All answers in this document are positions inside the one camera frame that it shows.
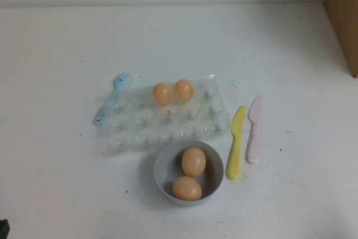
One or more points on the orange egg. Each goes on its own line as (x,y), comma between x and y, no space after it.
(186,188)
(193,162)
(163,94)
(184,90)

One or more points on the clear plastic egg tray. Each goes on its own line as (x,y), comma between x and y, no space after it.
(145,130)

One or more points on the brown cardboard box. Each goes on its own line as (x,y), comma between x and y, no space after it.
(342,20)

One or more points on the light blue plastic spoon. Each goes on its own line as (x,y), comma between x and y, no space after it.
(112,102)

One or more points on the grey round bowl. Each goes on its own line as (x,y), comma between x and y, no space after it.
(214,166)

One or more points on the yellow plastic knife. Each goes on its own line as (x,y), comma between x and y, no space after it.
(236,149)

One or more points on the pink plastic knife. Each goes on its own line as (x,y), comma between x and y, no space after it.
(255,138)

